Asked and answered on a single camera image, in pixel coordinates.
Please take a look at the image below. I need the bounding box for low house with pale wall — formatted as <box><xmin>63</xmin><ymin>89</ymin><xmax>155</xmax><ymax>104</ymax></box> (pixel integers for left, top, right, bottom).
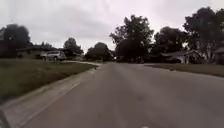
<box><xmin>160</xmin><ymin>49</ymin><xmax>205</xmax><ymax>65</ymax></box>

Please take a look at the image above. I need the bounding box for tall dark tree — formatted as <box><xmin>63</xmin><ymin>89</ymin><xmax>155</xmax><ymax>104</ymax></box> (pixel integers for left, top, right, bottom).
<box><xmin>109</xmin><ymin>14</ymin><xmax>155</xmax><ymax>64</ymax></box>
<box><xmin>183</xmin><ymin>6</ymin><xmax>224</xmax><ymax>61</ymax></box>

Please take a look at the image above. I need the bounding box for silver car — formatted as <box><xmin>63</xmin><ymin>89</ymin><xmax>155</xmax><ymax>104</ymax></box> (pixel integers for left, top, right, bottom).
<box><xmin>40</xmin><ymin>50</ymin><xmax>67</xmax><ymax>62</ymax></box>

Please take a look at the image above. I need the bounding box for grass verge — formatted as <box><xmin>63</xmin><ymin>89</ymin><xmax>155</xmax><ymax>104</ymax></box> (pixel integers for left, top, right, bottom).
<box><xmin>0</xmin><ymin>58</ymin><xmax>98</xmax><ymax>100</ymax></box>

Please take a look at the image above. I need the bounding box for pale concrete kerb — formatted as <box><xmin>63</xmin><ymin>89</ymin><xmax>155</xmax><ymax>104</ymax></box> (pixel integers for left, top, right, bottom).
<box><xmin>0</xmin><ymin>64</ymin><xmax>101</xmax><ymax>128</ymax></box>

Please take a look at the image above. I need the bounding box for grey asphalt road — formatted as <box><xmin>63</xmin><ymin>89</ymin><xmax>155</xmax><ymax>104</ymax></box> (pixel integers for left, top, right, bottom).
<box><xmin>23</xmin><ymin>61</ymin><xmax>224</xmax><ymax>128</ymax></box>

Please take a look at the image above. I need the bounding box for pale concrete driveway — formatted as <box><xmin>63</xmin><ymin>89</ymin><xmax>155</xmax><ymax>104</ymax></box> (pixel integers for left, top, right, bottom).
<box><xmin>61</xmin><ymin>59</ymin><xmax>103</xmax><ymax>67</ymax></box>

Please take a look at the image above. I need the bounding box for grass lawn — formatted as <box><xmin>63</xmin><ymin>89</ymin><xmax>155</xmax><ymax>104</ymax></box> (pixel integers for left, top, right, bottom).
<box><xmin>144</xmin><ymin>62</ymin><xmax>224</xmax><ymax>78</ymax></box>

